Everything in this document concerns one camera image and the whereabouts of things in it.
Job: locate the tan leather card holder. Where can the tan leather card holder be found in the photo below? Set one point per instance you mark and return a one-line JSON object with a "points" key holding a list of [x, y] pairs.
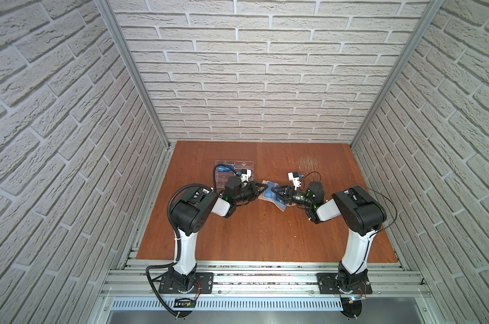
{"points": [[277, 201]]}

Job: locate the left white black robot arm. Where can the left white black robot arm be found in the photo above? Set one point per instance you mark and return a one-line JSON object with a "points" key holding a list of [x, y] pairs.
{"points": [[189, 209]]}

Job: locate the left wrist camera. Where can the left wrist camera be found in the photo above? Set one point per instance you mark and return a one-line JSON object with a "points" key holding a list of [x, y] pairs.
{"points": [[245, 175]]}

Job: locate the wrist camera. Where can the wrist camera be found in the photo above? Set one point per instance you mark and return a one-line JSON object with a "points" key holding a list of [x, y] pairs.
{"points": [[296, 179], [245, 175]]}

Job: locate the blue item in box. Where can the blue item in box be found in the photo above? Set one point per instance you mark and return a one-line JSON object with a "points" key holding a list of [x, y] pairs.
{"points": [[225, 169]]}

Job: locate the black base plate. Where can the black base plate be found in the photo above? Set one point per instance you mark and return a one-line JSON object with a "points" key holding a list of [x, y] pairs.
{"points": [[186, 284], [342, 283]]}

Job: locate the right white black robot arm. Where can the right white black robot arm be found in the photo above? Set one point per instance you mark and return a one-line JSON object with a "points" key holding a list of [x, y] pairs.
{"points": [[363, 215]]}

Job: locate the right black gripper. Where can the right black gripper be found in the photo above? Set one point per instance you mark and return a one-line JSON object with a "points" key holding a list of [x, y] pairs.
{"points": [[282, 190]]}

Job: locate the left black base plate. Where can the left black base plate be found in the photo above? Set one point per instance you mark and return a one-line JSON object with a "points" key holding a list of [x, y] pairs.
{"points": [[186, 284]]}

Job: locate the left corner aluminium post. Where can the left corner aluminium post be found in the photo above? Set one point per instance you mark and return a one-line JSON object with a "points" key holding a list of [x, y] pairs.
{"points": [[121, 43]]}

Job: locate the clear plastic organizer box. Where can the clear plastic organizer box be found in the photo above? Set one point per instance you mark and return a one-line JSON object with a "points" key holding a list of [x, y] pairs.
{"points": [[221, 179]]}

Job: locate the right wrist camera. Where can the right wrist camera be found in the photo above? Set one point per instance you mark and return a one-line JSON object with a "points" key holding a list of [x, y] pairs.
{"points": [[296, 179]]}

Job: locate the aluminium rail frame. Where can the aluminium rail frame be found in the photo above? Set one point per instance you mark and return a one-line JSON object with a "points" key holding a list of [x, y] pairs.
{"points": [[390, 282]]}

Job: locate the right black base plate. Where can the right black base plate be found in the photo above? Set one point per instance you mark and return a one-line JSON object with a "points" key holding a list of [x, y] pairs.
{"points": [[342, 283]]}

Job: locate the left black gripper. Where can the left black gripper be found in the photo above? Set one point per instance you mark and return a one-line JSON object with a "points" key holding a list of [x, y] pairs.
{"points": [[252, 191]]}

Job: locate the perforated metal vent strip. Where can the perforated metal vent strip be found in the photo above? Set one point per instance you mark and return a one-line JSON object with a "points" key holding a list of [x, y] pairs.
{"points": [[236, 304]]}

